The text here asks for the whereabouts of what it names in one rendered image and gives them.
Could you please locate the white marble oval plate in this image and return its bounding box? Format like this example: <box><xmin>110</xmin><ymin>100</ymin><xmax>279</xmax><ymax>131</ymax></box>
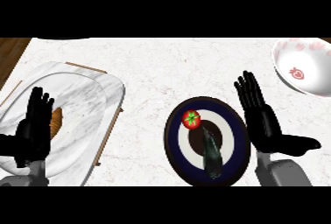
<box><xmin>0</xmin><ymin>71</ymin><xmax>110</xmax><ymax>179</ymax></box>

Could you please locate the dark green eggplant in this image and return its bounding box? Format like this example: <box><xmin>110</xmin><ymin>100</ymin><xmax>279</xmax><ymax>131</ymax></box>
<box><xmin>201</xmin><ymin>126</ymin><xmax>223</xmax><ymax>180</ymax></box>

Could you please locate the white bowl with pink print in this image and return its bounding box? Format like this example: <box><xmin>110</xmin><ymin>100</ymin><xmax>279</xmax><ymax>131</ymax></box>
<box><xmin>271</xmin><ymin>38</ymin><xmax>331</xmax><ymax>98</ymax></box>

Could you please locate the white marble tray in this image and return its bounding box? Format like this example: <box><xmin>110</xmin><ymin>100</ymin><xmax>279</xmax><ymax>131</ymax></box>
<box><xmin>0</xmin><ymin>60</ymin><xmax>127</xmax><ymax>187</ymax></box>

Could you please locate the red tomato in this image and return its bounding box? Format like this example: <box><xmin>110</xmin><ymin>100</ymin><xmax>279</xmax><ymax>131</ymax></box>
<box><xmin>180</xmin><ymin>109</ymin><xmax>203</xmax><ymax>130</ymax></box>

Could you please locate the brown croissant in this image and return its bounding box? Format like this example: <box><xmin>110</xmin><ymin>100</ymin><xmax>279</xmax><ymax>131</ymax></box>
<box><xmin>49</xmin><ymin>107</ymin><xmax>65</xmax><ymax>140</ymax></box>

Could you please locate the dark blue and white plate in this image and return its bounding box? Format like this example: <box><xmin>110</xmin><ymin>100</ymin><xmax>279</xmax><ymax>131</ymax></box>
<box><xmin>163</xmin><ymin>96</ymin><xmax>253</xmax><ymax>187</ymax></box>

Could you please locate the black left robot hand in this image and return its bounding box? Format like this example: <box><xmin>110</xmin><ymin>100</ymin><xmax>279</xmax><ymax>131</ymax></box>
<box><xmin>0</xmin><ymin>86</ymin><xmax>56</xmax><ymax>169</ymax></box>

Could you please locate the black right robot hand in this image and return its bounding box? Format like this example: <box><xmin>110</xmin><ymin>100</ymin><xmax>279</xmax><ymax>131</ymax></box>
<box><xmin>232</xmin><ymin>70</ymin><xmax>324</xmax><ymax>158</ymax></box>

